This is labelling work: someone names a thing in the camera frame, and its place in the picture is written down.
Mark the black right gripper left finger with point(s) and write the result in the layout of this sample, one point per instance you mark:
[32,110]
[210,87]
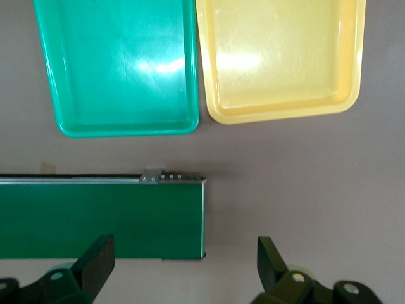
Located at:
[95,266]

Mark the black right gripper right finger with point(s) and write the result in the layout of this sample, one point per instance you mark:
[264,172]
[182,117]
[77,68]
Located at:
[272,269]

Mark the green conveyor belt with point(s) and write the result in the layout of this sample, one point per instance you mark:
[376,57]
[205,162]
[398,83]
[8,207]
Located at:
[101,221]

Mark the green plastic tray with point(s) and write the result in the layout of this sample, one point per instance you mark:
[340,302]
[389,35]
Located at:
[123,63]

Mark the yellow plastic tray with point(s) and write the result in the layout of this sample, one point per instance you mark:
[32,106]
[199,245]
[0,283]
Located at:
[278,57]

